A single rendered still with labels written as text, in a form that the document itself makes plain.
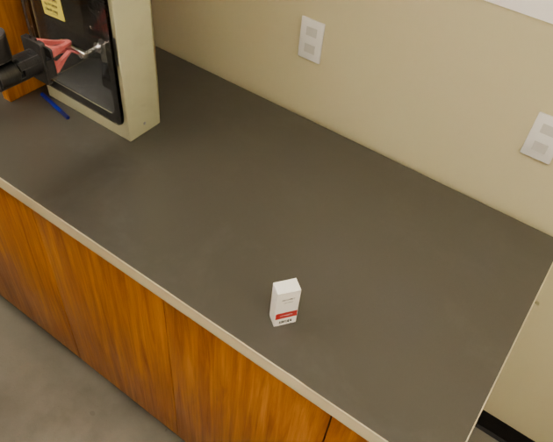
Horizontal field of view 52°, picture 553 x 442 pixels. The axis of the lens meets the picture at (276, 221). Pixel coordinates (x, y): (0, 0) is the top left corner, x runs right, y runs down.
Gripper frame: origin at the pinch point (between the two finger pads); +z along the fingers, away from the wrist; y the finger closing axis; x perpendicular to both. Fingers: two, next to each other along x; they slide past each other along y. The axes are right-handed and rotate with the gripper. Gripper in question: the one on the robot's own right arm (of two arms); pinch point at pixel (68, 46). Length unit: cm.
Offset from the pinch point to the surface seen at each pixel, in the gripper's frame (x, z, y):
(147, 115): -10.5, 12.6, -21.2
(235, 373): -68, -21, -46
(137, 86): -10.6, 10.1, -11.1
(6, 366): 22, -36, -120
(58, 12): 7.2, 4.1, 4.1
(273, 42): -24, 49, -9
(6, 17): 26.3, 1.9, -3.1
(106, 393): -13, -22, -120
